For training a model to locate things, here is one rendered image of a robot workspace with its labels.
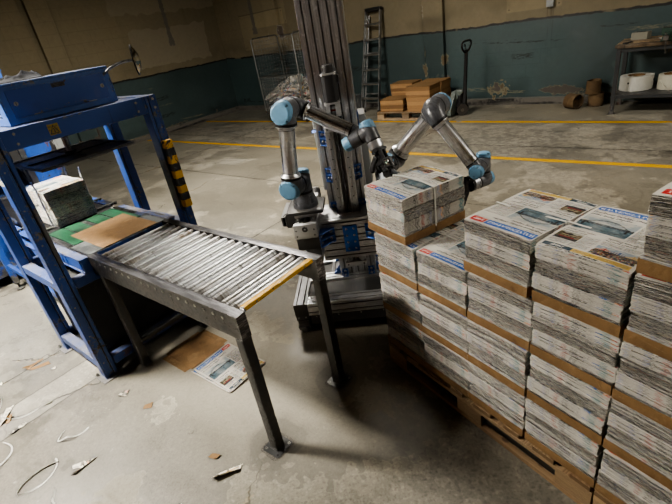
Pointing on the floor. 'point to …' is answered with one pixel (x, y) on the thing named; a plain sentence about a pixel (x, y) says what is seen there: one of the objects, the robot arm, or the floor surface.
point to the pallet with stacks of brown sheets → (411, 96)
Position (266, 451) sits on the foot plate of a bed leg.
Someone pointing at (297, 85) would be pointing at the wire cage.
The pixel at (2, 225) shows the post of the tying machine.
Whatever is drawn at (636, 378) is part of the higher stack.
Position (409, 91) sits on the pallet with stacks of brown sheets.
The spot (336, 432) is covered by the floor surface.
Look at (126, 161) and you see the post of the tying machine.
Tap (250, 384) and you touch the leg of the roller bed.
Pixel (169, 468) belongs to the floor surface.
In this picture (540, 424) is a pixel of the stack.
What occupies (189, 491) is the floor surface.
